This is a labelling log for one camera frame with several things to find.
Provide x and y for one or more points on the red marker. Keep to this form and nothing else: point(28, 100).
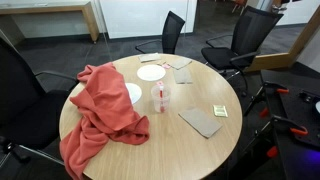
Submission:
point(161, 87)

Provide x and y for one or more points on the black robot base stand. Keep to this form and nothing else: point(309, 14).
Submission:
point(299, 155)

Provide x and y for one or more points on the clear plastic cup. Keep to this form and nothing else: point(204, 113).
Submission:
point(156, 97)

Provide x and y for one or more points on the white round plate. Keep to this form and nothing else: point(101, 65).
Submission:
point(151, 72)

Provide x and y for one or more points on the small pink packet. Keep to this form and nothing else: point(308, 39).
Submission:
point(166, 66)

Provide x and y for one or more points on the white plate under cloth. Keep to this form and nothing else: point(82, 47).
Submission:
point(135, 92)

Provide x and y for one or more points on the brown napkin far left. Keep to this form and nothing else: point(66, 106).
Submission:
point(149, 57)

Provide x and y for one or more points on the round wooden table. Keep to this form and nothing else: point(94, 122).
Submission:
point(174, 150)

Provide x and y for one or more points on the red fleece cloth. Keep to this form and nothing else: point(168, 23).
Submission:
point(107, 114)

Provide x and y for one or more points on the small green sticky pad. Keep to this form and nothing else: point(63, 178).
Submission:
point(220, 111)

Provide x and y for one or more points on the black office chair far middle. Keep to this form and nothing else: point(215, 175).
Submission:
point(170, 34)

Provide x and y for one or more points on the black office chair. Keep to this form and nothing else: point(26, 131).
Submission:
point(252, 28)
point(29, 115)
point(170, 34)

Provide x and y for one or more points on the black office chair far right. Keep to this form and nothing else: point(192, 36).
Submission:
point(252, 28)

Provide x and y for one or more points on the black office chair left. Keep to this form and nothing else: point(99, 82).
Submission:
point(29, 115)

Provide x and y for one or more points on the wooden bench table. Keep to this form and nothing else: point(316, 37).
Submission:
point(85, 7)

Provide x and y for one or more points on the orange handled clamp upper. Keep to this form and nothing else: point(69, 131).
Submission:
point(258, 97)

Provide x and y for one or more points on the orange handled clamp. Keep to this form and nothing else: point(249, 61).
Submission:
point(258, 97)
point(266, 134)

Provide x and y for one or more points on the orange handled clamp lower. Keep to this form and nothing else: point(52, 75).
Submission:
point(266, 134)

